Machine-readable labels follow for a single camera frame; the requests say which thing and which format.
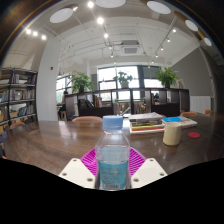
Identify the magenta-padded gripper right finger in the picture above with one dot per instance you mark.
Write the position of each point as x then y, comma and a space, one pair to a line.
148, 170

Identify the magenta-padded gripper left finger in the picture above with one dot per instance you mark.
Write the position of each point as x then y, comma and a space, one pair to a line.
76, 171

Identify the clear blue-capped water bottle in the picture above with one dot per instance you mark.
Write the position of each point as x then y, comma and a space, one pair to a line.
112, 156

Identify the cream ceramic mug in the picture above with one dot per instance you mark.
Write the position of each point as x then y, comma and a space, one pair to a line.
171, 135

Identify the yellow-spined book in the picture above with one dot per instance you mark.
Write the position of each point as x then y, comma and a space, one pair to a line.
146, 126

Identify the dark-spined book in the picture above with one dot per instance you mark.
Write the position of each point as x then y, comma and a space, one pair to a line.
146, 122

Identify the orange chairs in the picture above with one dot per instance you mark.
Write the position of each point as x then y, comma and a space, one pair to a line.
86, 119

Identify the white-cover thick book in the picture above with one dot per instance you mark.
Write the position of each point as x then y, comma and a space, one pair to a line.
145, 116

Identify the flat round red coaster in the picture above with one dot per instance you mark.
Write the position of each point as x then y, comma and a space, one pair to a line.
194, 135

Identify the large flat blue-cover book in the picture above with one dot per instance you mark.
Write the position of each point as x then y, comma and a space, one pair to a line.
181, 121

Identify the low dark shelf unit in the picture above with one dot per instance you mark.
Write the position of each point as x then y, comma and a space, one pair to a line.
100, 111

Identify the bushy drooping potted plant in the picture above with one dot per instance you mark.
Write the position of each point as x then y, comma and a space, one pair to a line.
81, 81

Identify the tall dark bookshelf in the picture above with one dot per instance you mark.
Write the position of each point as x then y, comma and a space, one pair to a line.
20, 96

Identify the small white-potted plant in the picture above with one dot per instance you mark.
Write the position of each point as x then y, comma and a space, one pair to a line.
123, 79

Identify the large dark-potted green plant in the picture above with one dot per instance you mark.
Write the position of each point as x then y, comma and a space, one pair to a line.
166, 77

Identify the ceiling air conditioner unit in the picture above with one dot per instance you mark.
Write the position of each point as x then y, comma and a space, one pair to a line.
130, 49

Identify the ceiling track spotlights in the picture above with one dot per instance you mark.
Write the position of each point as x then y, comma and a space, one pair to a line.
100, 20

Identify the round white ceiling lamps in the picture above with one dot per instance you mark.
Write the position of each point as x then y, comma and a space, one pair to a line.
61, 15

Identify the white wall board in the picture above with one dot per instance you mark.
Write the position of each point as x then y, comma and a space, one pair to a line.
200, 104

